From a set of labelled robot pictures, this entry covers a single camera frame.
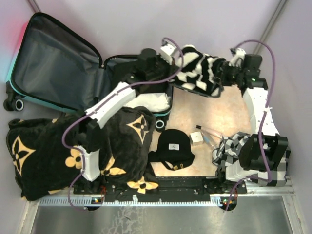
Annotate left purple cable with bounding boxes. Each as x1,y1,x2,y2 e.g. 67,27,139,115
61,37,185,212

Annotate black cap gold buckle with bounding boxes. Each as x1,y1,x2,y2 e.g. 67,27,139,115
148,150,195,171

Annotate white garment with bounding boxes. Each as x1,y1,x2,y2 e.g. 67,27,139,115
124,93,170,112

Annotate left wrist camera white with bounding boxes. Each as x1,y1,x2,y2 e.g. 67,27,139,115
159,43,176,60

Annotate teal hard-shell suitcase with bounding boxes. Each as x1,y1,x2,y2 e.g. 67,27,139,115
3,12,175,133

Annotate zebra pattern fleece blanket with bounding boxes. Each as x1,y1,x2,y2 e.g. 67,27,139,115
169,44,226,98

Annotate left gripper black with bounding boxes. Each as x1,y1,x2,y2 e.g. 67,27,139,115
147,53,180,81

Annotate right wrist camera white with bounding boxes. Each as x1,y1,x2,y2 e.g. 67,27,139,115
229,48,246,67

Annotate small white box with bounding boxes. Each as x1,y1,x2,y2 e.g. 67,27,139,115
189,131,204,146

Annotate black beanie white label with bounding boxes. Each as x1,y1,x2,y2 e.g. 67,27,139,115
156,129,195,162

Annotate black garment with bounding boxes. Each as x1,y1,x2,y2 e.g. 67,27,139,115
110,61,171,95

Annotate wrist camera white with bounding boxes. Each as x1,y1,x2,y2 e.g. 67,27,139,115
159,43,176,60
229,48,246,67

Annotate clear toiletry bag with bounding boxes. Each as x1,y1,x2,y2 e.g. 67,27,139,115
196,125,223,149

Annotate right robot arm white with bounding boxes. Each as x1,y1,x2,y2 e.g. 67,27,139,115
212,51,290,193

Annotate black blanket yellow flowers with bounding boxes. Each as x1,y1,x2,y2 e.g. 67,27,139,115
6,107,156,201

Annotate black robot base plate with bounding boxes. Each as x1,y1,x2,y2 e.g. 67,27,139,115
74,176,235,204

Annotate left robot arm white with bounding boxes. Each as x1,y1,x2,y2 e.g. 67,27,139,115
77,46,180,194

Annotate black white checkered shirt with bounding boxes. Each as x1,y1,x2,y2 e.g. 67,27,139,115
212,132,291,187

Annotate aluminium rail frame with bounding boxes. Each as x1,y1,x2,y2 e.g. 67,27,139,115
39,177,295,207

